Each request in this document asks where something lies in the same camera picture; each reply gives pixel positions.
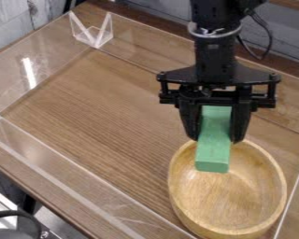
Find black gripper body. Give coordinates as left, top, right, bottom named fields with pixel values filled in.
left=158, top=34, right=281, bottom=109

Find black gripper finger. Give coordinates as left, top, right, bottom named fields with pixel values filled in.
left=179, top=105, right=202, bottom=141
left=231, top=104, right=251, bottom=144

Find green rectangular block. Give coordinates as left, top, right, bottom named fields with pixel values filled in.
left=195, top=105, right=233, bottom=174

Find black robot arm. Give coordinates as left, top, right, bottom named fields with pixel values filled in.
left=158, top=0, right=281, bottom=143

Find brown wooden bowl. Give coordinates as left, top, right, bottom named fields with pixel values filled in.
left=168, top=140, right=289, bottom=239

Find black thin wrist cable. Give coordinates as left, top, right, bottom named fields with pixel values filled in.
left=235, top=8, right=274, bottom=62

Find clear acrylic tray wall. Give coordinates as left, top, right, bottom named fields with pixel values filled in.
left=0, top=10, right=299, bottom=239

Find clear acrylic corner bracket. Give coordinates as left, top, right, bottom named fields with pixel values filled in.
left=68, top=11, right=114, bottom=49

